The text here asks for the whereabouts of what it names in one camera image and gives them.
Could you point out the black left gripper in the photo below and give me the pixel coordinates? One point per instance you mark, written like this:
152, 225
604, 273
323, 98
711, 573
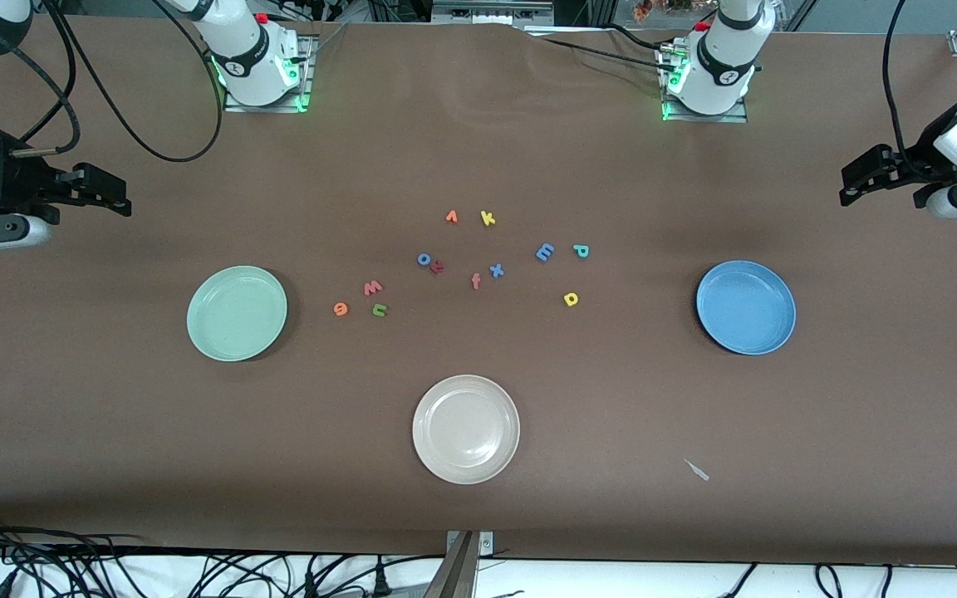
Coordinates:
920, 161

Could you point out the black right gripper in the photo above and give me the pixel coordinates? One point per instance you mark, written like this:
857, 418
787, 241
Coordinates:
12, 184

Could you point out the red foam letter w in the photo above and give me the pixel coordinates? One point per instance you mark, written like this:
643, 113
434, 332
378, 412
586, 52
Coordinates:
373, 289

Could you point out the teal foam letter p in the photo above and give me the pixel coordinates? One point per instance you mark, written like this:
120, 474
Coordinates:
580, 249

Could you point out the blue foam letter m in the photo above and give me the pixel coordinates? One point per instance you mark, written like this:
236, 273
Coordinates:
544, 252

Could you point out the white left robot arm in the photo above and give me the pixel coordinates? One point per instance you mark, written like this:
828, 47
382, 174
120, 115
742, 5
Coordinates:
723, 71

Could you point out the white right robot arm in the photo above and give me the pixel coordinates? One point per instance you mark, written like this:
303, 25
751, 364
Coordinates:
250, 58

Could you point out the blue plate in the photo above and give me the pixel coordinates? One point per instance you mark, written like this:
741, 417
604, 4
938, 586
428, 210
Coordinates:
746, 307

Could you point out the light green plate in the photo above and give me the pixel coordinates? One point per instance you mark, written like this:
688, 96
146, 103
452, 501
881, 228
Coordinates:
237, 313

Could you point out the brown table cover sheet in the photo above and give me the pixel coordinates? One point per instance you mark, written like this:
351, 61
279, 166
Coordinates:
113, 432

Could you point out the orange dried flowers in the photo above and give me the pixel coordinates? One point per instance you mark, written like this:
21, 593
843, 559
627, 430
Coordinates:
643, 10

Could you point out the small white tape scrap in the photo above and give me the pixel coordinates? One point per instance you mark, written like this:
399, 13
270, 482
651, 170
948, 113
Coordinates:
697, 470

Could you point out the yellow foam letter k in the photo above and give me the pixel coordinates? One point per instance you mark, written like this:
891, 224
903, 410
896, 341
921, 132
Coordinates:
487, 218

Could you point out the blue foam letter x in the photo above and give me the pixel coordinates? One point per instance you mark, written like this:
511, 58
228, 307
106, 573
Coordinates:
496, 270

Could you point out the beige plate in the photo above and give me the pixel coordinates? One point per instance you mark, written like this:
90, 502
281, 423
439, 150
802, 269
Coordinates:
466, 429

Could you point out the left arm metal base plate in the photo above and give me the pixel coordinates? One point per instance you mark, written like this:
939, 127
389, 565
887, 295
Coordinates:
740, 116

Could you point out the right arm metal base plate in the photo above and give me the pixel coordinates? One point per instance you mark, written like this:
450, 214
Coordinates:
300, 95

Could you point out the aluminium frame crossbar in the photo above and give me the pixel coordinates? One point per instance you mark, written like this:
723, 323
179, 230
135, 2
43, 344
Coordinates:
491, 12

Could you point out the silver table edge bracket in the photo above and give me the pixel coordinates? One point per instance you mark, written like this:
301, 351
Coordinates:
485, 542

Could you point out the grey metal post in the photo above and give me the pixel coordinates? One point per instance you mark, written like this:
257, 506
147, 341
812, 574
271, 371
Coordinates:
453, 577

